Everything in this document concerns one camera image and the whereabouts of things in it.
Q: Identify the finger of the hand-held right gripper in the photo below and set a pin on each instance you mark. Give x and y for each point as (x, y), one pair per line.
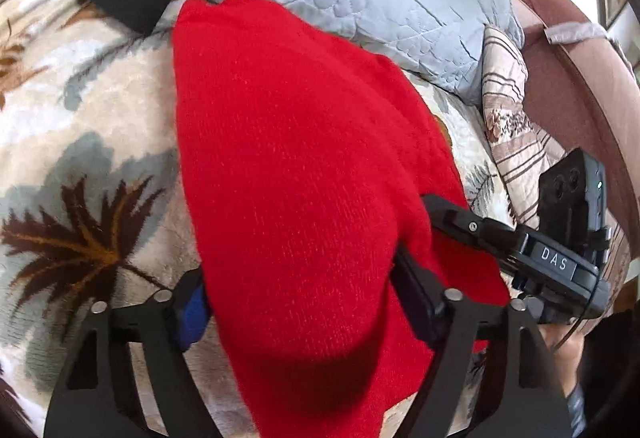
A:
(465, 223)

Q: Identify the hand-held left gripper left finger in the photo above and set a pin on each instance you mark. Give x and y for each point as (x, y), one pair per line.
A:
(192, 313)

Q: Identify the leaf print fleece blanket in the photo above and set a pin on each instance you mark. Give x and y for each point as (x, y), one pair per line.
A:
(75, 143)

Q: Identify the person's right forearm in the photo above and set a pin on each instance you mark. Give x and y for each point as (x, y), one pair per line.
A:
(565, 358)

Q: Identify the grey cloth strip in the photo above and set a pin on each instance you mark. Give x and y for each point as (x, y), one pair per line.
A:
(575, 32)

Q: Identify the red and blue knit sweater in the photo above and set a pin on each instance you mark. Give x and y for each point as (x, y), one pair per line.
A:
(300, 168)

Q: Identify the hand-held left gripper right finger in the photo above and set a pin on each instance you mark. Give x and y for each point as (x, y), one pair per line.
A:
(417, 288)

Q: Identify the brown headboard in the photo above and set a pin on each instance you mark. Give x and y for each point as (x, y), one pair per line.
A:
(575, 108)

